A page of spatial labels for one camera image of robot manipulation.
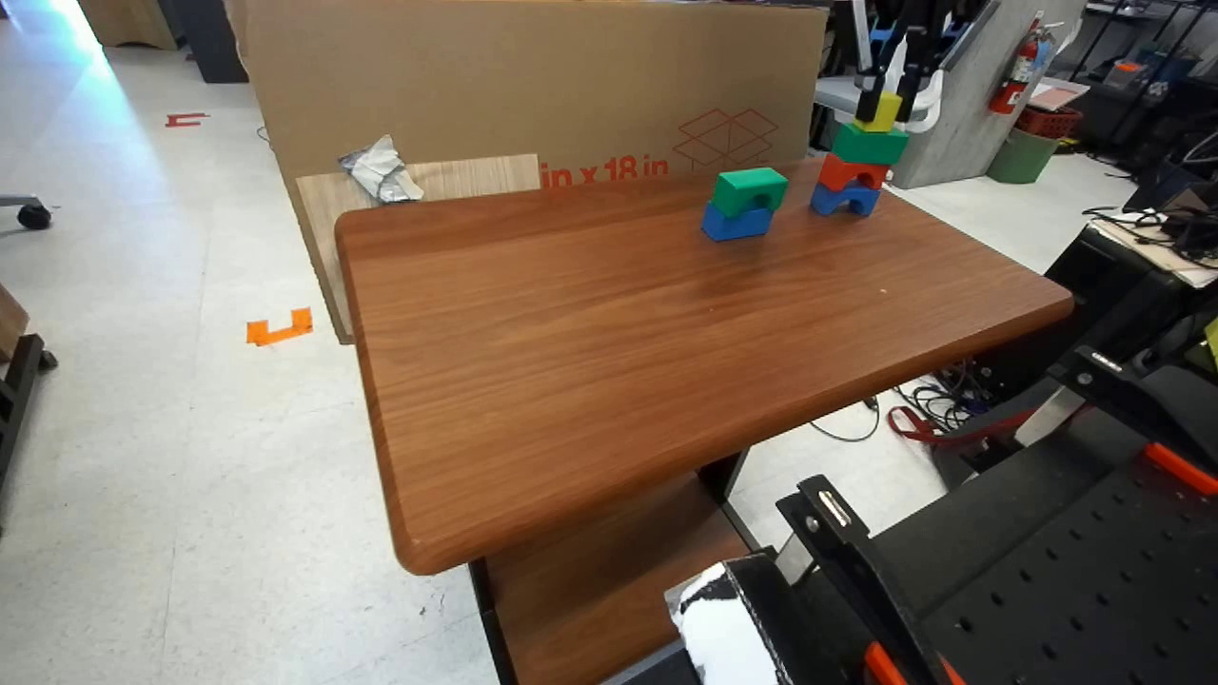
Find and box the red fire extinguisher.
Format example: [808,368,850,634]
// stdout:
[984,20,1056,113]

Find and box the yellow cube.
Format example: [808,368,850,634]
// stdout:
[861,90,901,132]

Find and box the green block on tower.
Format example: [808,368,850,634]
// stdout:
[831,122,910,167]

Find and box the crumpled grey plastic bag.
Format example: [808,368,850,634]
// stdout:
[339,137,427,205]

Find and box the green arch block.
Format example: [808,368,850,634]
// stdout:
[713,167,789,218]

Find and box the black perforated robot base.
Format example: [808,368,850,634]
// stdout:
[780,366,1218,685]

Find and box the green bin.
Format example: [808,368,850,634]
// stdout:
[988,129,1056,182]

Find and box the white office chair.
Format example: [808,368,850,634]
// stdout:
[816,0,988,132]

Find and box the red arch block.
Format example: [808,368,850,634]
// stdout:
[818,155,888,189]

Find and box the blue block left stack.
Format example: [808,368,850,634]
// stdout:
[702,208,774,243]

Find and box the large cardboard sheet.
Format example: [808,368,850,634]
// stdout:
[230,0,825,185]

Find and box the orange floor tape marker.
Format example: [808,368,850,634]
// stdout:
[245,307,313,345]

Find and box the black chair caster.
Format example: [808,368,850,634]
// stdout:
[0,195,54,227]

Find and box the blue block under tower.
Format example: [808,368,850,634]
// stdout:
[811,182,878,218]

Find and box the light wooden board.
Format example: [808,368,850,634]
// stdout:
[297,152,539,341]

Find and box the side desk with clutter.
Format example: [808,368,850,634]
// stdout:
[1042,203,1218,373]

